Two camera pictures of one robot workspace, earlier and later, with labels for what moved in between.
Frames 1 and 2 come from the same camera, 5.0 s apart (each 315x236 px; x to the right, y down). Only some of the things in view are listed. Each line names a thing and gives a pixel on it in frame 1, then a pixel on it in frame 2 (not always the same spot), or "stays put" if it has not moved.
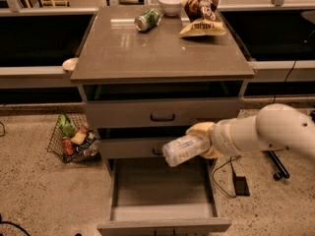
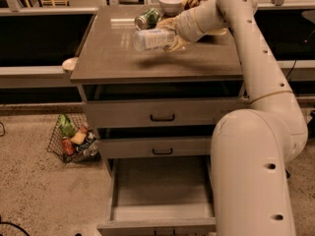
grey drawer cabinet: x=143 y=85 stays put
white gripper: x=221 y=138 → x=186 y=25
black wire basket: x=73 y=140 stays put
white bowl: x=171 y=3 stays put
